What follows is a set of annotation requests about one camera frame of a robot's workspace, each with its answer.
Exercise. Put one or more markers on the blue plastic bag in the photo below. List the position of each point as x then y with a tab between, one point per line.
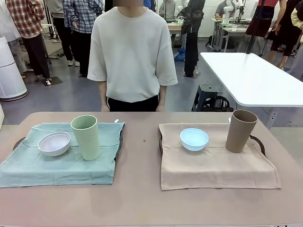
181	55

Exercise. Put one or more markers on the beige brown cloth mat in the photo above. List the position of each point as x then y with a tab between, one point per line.
213	170

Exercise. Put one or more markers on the bystander in red black dress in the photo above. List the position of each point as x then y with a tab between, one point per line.
262	21

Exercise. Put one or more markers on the bystander in dark camouflage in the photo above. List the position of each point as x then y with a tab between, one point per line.
193	35

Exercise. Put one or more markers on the white bowl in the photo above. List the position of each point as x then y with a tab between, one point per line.
54	149

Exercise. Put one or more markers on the bystander in blue plaid shirt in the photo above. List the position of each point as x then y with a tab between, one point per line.
80	16

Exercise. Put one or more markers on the tan brown tall cup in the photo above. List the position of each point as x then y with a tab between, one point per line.
239	137

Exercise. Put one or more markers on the black stand pole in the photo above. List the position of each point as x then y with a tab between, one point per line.
254	30

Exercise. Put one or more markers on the grey background desk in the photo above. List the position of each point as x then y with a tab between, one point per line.
227	29

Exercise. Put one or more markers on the dark brown plastic tray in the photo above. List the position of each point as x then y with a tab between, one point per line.
120	144
261	143

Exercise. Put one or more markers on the light green tall cup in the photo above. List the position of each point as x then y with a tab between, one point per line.
88	142

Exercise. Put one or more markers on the bystander in white coat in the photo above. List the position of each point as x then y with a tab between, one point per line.
7	26

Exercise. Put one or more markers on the person in white shirt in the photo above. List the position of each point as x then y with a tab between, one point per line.
132	47

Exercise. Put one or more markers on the dark blue plastic stool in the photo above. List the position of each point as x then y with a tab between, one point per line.
207	94

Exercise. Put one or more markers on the seated bystander in grey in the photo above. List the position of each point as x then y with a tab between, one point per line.
166	7

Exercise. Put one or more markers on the bystander in black outfit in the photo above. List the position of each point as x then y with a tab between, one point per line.
287	28

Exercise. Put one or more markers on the person's right hand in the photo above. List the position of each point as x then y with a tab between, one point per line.
105	108

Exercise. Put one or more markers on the seated bystander in beige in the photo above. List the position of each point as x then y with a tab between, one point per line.
221	9

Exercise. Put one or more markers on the bystander with yellow sleeve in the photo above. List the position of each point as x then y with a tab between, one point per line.
298	16

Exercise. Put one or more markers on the bystander in black trousers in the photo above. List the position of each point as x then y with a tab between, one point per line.
61	30

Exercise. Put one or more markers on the person's left hand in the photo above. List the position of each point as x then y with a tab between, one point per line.
161	108

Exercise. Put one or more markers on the light blue bowl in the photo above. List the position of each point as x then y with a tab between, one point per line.
194	144

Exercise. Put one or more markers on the teal cloth mat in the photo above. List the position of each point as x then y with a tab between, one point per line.
59	170

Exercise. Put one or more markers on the person's right forearm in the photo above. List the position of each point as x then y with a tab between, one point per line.
103	94

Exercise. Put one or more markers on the black floor base plate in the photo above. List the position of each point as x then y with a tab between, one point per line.
55	80

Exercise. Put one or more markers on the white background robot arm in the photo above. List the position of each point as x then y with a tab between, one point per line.
228	9

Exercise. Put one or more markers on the white table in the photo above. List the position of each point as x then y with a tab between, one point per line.
248	75

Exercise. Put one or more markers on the white air purifier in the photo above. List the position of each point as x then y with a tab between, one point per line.
11	78

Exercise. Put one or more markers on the bystander in red plaid shirt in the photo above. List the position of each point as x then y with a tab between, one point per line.
26	16

